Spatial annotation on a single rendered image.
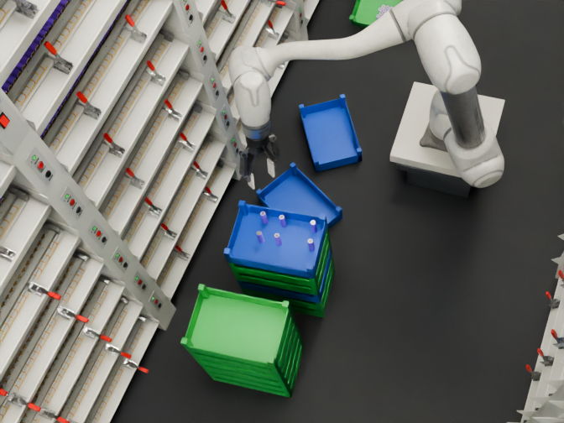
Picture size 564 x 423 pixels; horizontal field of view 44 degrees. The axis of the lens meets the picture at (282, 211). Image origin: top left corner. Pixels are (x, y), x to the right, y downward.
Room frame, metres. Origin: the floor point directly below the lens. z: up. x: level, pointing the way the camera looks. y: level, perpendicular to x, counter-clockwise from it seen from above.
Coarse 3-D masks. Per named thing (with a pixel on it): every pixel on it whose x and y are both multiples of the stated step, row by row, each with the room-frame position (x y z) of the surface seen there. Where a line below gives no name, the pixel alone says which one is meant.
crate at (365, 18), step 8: (360, 0) 2.28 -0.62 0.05; (368, 0) 2.26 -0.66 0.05; (376, 0) 2.25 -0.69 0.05; (384, 0) 2.23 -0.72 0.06; (392, 0) 2.22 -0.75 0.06; (400, 0) 2.16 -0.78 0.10; (360, 8) 2.24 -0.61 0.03; (368, 8) 2.23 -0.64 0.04; (376, 8) 2.21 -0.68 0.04; (352, 16) 2.17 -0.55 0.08; (360, 16) 2.21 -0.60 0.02; (368, 16) 2.19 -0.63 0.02; (352, 24) 2.19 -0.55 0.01; (360, 24) 2.15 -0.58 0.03; (368, 24) 2.12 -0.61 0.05
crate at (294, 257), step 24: (240, 216) 1.14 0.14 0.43; (288, 216) 1.10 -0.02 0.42; (312, 216) 1.06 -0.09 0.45; (240, 240) 1.07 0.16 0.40; (264, 240) 1.04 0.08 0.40; (288, 240) 1.02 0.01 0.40; (240, 264) 0.98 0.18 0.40; (264, 264) 0.94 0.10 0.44; (288, 264) 0.93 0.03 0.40; (312, 264) 0.88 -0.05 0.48
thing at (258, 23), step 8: (264, 8) 1.97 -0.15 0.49; (272, 8) 1.99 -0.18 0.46; (256, 16) 1.94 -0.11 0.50; (264, 16) 1.93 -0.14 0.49; (248, 24) 1.90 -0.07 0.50; (256, 24) 1.90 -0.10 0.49; (248, 32) 1.87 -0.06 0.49; (256, 32) 1.87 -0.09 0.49; (248, 40) 1.83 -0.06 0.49; (224, 72) 1.71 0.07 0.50; (224, 80) 1.68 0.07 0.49; (224, 88) 1.62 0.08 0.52
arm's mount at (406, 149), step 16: (416, 96) 1.55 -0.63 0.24; (432, 96) 1.53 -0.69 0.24; (480, 96) 1.47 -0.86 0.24; (416, 112) 1.47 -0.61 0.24; (496, 112) 1.38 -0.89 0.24; (400, 128) 1.42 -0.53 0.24; (416, 128) 1.40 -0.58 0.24; (496, 128) 1.31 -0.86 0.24; (400, 144) 1.35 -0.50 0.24; (416, 144) 1.34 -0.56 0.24; (400, 160) 1.30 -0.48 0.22; (416, 160) 1.27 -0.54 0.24; (432, 160) 1.25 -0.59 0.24; (448, 160) 1.23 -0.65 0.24
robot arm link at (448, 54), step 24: (432, 24) 1.20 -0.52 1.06; (456, 24) 1.18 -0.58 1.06; (432, 48) 1.14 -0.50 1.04; (456, 48) 1.11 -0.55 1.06; (432, 72) 1.09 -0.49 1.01; (456, 72) 1.05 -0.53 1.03; (480, 72) 1.05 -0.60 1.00; (456, 96) 1.10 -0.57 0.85; (456, 120) 1.11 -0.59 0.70; (480, 120) 1.11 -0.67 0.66; (456, 144) 1.14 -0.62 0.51; (480, 144) 1.10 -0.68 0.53; (456, 168) 1.12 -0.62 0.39; (480, 168) 1.05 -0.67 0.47
